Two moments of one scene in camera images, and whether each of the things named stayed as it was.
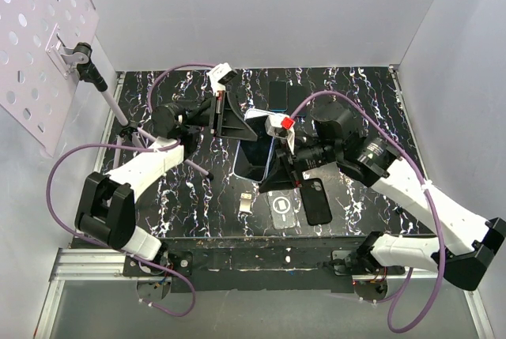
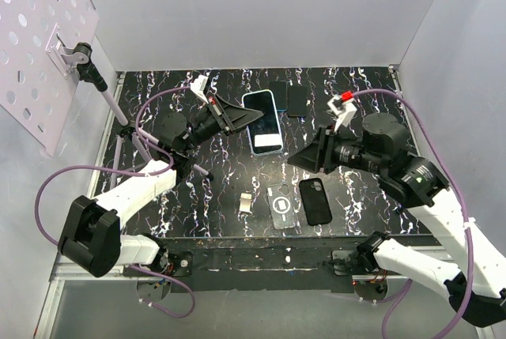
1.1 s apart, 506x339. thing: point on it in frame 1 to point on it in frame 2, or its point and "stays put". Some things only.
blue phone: [253, 156] to [265, 133]
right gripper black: [278, 177] to [319, 152]
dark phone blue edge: [277, 96] stays put
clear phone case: [282, 205] stays put
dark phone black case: [296, 95] stays put
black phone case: [315, 201] stays put
